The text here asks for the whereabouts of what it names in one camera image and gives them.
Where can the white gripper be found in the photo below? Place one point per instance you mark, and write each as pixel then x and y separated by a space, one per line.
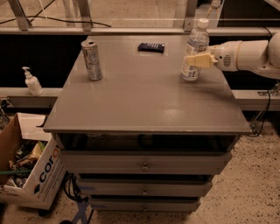
pixel 225 57

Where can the clear blue-label plastic bottle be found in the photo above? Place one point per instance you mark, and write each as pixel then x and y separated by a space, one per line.
pixel 197 42

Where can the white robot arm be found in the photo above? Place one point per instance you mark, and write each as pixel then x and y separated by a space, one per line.
pixel 261 57

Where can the white pump dispenser bottle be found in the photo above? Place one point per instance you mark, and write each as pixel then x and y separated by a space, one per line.
pixel 32 82

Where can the dark blue chip bag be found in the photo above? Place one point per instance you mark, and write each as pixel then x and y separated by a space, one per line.
pixel 151 47

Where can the grey drawer cabinet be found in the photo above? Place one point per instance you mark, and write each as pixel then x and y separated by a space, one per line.
pixel 141 138

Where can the silver drink can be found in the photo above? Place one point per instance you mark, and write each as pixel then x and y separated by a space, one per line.
pixel 91 56

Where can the white cardboard box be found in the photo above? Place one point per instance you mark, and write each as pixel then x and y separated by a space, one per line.
pixel 30 164

